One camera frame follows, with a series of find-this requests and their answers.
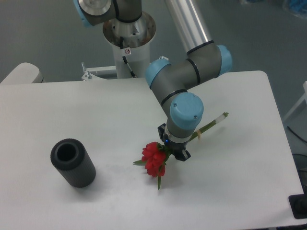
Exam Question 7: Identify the white chair back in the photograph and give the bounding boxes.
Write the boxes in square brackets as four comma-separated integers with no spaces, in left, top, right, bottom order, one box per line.
[0,62,46,85]

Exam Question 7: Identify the black ribbed cylindrical vase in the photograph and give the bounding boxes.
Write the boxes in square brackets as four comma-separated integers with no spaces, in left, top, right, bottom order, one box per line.
[50,138,96,188]

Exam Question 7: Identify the black cable on pedestal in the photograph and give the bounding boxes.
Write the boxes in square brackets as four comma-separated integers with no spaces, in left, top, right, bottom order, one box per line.
[119,35,138,79]

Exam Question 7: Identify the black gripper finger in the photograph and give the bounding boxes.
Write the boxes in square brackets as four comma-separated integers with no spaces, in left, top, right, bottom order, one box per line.
[173,149,191,161]
[157,123,166,143]

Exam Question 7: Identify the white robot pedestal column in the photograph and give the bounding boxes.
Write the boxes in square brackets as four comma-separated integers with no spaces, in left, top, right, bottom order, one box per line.
[102,11,157,79]

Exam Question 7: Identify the blue items in plastic bag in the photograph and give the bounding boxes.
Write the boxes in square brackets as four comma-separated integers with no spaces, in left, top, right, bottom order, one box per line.
[283,0,307,18]

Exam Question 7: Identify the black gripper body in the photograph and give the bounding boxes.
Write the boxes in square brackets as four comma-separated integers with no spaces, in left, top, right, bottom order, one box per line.
[163,128,192,156]

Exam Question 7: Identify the white metal base frame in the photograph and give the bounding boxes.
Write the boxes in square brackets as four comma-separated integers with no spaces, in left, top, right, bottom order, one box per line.
[82,55,170,81]

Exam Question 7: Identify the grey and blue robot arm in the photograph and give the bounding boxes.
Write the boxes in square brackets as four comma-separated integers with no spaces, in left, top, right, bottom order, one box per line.
[74,0,232,161]

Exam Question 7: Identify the black device at table edge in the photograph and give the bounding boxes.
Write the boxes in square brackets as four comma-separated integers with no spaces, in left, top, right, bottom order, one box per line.
[288,194,307,219]

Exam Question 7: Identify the black cable on floor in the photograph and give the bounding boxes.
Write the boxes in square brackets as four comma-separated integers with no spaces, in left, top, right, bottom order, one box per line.
[286,126,307,142]

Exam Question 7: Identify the red tulip flower bunch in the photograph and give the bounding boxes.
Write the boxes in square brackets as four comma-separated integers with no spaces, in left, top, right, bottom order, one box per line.
[133,112,229,190]

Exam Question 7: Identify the white frame at right edge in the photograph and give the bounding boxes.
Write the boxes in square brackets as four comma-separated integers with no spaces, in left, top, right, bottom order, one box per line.
[282,81,307,124]

